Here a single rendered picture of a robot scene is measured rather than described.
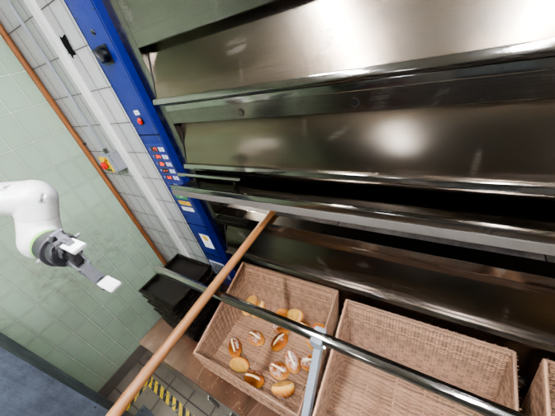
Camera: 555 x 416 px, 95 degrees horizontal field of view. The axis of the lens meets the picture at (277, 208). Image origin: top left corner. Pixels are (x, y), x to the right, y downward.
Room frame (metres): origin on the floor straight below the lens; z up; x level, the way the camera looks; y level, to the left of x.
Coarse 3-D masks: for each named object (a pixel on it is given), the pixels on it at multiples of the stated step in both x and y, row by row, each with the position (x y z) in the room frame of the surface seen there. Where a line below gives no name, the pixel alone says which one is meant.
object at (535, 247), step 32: (192, 192) 0.88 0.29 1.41; (256, 192) 0.76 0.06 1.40; (288, 192) 0.71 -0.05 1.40; (320, 192) 0.67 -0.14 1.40; (352, 192) 0.63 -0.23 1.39; (384, 192) 0.59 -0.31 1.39; (416, 192) 0.55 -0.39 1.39; (448, 192) 0.52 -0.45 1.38; (384, 224) 0.45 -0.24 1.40; (512, 224) 0.35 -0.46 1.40; (544, 224) 0.33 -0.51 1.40
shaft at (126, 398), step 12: (264, 216) 0.89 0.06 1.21; (252, 240) 0.77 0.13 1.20; (240, 252) 0.72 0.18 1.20; (228, 264) 0.67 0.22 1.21; (216, 276) 0.63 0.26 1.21; (216, 288) 0.59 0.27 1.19; (204, 300) 0.54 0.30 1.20; (192, 312) 0.51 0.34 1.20; (180, 324) 0.48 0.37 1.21; (168, 336) 0.45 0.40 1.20; (180, 336) 0.45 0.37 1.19; (168, 348) 0.42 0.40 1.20; (156, 360) 0.39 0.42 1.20; (144, 372) 0.37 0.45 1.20; (132, 384) 0.34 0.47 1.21; (144, 384) 0.35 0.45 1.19; (132, 396) 0.32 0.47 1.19; (120, 408) 0.30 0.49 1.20
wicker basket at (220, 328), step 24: (240, 288) 0.96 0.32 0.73; (264, 288) 0.92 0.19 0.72; (288, 288) 0.83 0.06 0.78; (312, 288) 0.76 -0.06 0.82; (216, 312) 0.81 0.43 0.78; (240, 312) 0.90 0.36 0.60; (312, 312) 0.74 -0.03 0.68; (336, 312) 0.65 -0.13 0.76; (216, 336) 0.76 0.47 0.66; (240, 336) 0.77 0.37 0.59; (264, 336) 0.73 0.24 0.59; (288, 336) 0.70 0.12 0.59; (216, 360) 0.68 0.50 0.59; (264, 360) 0.62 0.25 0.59; (240, 384) 0.49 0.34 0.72; (264, 384) 0.52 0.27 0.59; (288, 408) 0.41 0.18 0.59
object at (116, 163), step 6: (108, 150) 1.47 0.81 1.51; (114, 150) 1.43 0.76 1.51; (102, 156) 1.39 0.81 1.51; (108, 156) 1.37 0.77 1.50; (114, 156) 1.39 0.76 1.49; (120, 156) 1.41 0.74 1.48; (102, 162) 1.41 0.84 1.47; (108, 162) 1.37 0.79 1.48; (114, 162) 1.38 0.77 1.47; (120, 162) 1.40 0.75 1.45; (108, 168) 1.40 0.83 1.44; (114, 168) 1.37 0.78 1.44; (120, 168) 1.38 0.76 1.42
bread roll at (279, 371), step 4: (272, 364) 0.57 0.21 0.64; (276, 364) 0.56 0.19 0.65; (280, 364) 0.56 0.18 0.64; (272, 368) 0.55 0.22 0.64; (276, 368) 0.54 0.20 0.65; (280, 368) 0.54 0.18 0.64; (284, 368) 0.54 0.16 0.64; (272, 372) 0.54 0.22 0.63; (276, 372) 0.53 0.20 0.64; (280, 372) 0.53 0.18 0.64; (284, 372) 0.52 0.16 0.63; (288, 372) 0.53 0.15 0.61; (276, 376) 0.52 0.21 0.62; (280, 376) 0.52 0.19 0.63; (284, 376) 0.51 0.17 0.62
